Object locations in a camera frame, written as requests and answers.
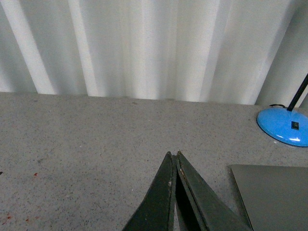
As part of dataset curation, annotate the white pleated curtain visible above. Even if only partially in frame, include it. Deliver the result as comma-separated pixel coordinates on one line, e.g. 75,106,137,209
0,0,308,105

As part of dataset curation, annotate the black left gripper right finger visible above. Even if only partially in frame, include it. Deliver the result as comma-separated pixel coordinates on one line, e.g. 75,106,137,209
176,152,251,231

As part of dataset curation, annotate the grey laptop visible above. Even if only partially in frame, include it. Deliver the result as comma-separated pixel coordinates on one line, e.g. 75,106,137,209
231,165,308,231

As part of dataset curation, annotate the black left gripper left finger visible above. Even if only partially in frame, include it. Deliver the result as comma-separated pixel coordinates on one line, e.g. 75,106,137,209
123,152,177,231

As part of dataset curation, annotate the blue desk lamp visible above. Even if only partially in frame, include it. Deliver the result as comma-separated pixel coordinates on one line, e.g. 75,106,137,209
257,77,308,147

